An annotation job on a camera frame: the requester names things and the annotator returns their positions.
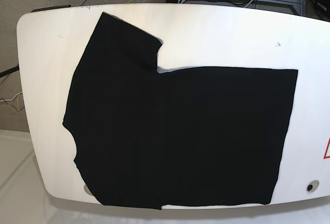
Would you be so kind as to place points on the round table grommet left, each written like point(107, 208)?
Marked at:
point(87, 190)

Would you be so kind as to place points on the black T-shirt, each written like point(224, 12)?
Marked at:
point(200, 136)

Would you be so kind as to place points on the round table grommet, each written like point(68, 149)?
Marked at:
point(312, 186)
point(87, 190)

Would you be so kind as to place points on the round table grommet right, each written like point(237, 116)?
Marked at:
point(312, 186)

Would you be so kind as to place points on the red triangle warning sticker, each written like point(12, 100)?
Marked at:
point(326, 155)

